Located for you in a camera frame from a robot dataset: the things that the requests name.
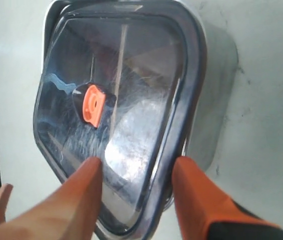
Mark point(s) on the dark transparent box lid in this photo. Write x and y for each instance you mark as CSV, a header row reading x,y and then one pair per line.
x,y
121,112

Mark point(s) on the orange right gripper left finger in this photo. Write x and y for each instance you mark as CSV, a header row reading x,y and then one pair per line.
x,y
69,213

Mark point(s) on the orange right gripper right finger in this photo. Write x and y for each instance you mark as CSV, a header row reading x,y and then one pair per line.
x,y
205,212

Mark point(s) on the stainless steel lunch box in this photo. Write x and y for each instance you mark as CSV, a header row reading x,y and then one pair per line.
x,y
219,100

